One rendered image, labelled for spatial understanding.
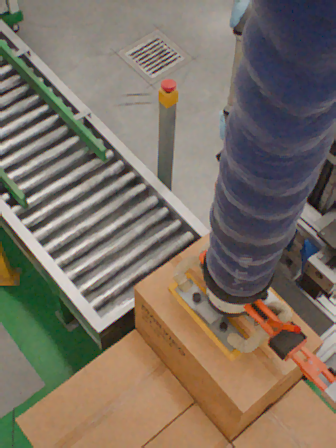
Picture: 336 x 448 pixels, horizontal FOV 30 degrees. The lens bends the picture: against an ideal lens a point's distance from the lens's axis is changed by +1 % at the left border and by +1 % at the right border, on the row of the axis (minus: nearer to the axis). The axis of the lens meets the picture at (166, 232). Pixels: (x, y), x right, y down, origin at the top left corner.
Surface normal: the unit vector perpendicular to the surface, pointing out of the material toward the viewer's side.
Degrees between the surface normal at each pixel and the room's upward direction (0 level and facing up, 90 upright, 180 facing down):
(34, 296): 0
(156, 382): 0
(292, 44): 94
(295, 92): 76
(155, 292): 0
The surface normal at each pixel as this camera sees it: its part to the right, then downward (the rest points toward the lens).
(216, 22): 0.03, -0.51
